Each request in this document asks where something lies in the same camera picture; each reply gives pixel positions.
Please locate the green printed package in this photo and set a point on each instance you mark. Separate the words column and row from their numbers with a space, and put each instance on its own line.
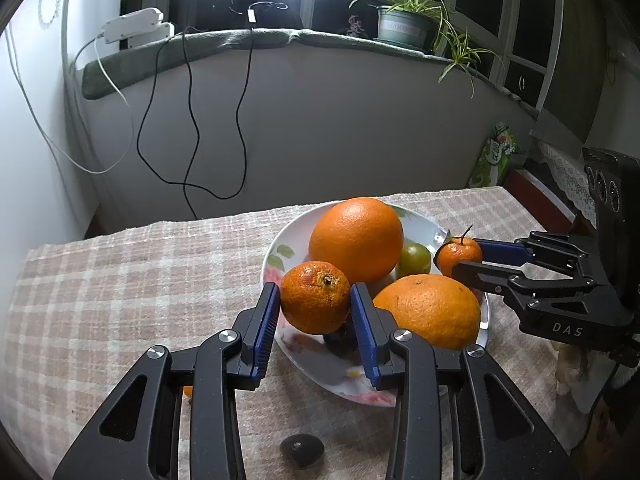
column 492, row 157

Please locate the person's right hand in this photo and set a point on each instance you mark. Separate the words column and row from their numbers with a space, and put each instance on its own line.
column 585, row 377

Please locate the white floral plate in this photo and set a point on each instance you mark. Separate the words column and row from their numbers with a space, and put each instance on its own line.
column 295, row 255

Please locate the potted spider plant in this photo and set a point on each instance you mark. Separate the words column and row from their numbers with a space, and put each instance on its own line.
column 405, row 22

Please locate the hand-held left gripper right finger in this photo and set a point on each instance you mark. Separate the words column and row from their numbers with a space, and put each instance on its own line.
column 362, row 335

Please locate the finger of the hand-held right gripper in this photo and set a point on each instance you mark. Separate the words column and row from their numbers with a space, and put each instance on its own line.
column 505, row 280
column 500, row 251

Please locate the medium orange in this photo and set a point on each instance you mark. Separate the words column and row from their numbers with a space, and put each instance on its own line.
column 427, row 310

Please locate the beige checked cloth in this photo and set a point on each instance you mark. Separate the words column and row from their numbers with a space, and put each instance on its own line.
column 125, row 285

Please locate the small purple plant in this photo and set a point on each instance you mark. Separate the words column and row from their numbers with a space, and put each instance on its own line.
column 356, row 26

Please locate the dark red cabinet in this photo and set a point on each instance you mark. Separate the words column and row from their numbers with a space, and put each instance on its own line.
column 535, row 195

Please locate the white power strip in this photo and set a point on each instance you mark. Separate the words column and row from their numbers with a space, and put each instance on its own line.
column 132, row 25
column 160, row 35

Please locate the small tangerine with stem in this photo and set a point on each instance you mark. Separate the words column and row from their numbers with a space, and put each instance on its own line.
column 450, row 257

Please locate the green round fruit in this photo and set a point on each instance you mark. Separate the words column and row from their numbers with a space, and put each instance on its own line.
column 414, row 259

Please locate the white lace cloth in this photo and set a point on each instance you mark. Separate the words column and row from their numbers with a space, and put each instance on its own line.
column 565, row 175

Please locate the dark oval fruit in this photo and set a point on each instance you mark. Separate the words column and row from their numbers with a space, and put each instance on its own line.
column 301, row 450

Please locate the large orange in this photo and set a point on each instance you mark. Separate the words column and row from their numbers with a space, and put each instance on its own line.
column 356, row 240

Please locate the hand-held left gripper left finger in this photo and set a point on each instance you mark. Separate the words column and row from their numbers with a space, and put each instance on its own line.
column 265, row 330

